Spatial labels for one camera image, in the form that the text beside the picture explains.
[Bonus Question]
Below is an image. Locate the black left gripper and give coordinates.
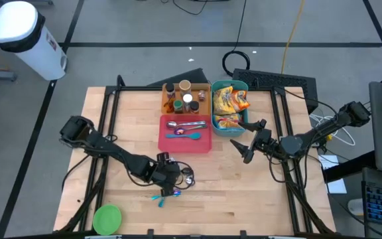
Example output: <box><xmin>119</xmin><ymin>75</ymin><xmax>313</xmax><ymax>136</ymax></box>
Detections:
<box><xmin>149</xmin><ymin>151</ymin><xmax>182</xmax><ymax>199</ymax></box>

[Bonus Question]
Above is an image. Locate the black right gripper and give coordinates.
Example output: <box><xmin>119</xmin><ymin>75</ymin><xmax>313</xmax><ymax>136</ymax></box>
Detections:
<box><xmin>229</xmin><ymin>119</ymin><xmax>280</xmax><ymax>165</ymax></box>

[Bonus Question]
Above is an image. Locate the yellow ramen pack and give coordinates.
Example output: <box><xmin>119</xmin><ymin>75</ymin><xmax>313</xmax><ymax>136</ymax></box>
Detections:
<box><xmin>212</xmin><ymin>85</ymin><xmax>237</xmax><ymax>116</ymax></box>

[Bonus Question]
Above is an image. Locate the white lid spice jar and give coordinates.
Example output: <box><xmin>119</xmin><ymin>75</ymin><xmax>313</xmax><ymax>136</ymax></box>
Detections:
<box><xmin>182</xmin><ymin>93</ymin><xmax>194</xmax><ymax>112</ymax></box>

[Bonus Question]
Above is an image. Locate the tan lid seasoning jar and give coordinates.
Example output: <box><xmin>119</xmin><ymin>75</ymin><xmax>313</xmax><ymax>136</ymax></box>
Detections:
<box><xmin>178</xmin><ymin>79</ymin><xmax>192</xmax><ymax>97</ymax></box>

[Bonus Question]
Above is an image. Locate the purple label spice jar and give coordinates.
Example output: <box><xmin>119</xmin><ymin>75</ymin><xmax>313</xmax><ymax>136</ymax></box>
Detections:
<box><xmin>164</xmin><ymin>82</ymin><xmax>176</xmax><ymax>100</ymax></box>

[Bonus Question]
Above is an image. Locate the pink plastic bin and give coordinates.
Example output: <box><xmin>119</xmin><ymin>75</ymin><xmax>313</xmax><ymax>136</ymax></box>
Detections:
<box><xmin>157</xmin><ymin>114</ymin><xmax>213</xmax><ymax>154</ymax></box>

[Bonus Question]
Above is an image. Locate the orange plastic bin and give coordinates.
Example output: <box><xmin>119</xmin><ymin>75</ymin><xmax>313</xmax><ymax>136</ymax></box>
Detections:
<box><xmin>160</xmin><ymin>82</ymin><xmax>212</xmax><ymax>116</ymax></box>

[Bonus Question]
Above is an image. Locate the teal plastic bin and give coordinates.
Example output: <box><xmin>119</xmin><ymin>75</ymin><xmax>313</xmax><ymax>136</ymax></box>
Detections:
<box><xmin>210</xmin><ymin>79</ymin><xmax>250</xmax><ymax>137</ymax></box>

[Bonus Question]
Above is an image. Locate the green plastic plate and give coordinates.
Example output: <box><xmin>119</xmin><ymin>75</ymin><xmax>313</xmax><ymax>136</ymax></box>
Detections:
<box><xmin>92</xmin><ymin>204</ymin><xmax>123</xmax><ymax>236</ymax></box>

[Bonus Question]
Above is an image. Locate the white paper sheet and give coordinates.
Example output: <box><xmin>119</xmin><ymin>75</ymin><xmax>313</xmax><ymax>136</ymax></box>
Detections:
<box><xmin>317</xmin><ymin>154</ymin><xmax>348</xmax><ymax>195</ymax></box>

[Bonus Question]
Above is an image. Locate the white computer mouse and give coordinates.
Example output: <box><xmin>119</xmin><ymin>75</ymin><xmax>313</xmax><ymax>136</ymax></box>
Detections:
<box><xmin>347</xmin><ymin>198</ymin><xmax>364</xmax><ymax>216</ymax></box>

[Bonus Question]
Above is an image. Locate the white trash can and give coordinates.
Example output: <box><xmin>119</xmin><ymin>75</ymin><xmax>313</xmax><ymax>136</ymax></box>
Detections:
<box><xmin>0</xmin><ymin>1</ymin><xmax>68</xmax><ymax>82</ymax></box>

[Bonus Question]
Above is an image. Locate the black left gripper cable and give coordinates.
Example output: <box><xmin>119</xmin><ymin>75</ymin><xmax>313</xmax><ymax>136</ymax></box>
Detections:
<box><xmin>174</xmin><ymin>161</ymin><xmax>197</xmax><ymax>191</ymax></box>

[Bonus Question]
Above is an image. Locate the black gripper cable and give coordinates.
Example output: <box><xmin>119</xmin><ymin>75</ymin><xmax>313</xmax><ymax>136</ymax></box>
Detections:
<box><xmin>267</xmin><ymin>149</ymin><xmax>293</xmax><ymax>184</ymax></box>
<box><xmin>174</xmin><ymin>161</ymin><xmax>197</xmax><ymax>191</ymax></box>

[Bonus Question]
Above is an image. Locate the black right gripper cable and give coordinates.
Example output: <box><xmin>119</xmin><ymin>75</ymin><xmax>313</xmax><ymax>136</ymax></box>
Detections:
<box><xmin>267</xmin><ymin>149</ymin><xmax>293</xmax><ymax>184</ymax></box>

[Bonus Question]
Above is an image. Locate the black coiled cable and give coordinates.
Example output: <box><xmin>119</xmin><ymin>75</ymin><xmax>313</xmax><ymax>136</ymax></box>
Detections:
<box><xmin>222</xmin><ymin>0</ymin><xmax>251</xmax><ymax>78</ymax></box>

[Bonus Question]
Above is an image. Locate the black table frame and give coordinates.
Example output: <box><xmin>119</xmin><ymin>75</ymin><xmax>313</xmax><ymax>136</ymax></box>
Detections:
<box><xmin>53</xmin><ymin>74</ymin><xmax>336</xmax><ymax>239</ymax></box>

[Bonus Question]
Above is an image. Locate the white cable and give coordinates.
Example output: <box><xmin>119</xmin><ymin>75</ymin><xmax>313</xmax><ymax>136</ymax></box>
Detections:
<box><xmin>309</xmin><ymin>112</ymin><xmax>357</xmax><ymax>147</ymax></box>

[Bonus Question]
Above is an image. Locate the yellow cable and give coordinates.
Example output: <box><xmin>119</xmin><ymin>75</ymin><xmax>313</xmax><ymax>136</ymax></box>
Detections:
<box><xmin>279</xmin><ymin>0</ymin><xmax>307</xmax><ymax>74</ymax></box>

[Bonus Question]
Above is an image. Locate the black floor cable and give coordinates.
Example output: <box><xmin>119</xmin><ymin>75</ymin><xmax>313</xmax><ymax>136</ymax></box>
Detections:
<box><xmin>172</xmin><ymin>0</ymin><xmax>208</xmax><ymax>17</ymax></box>

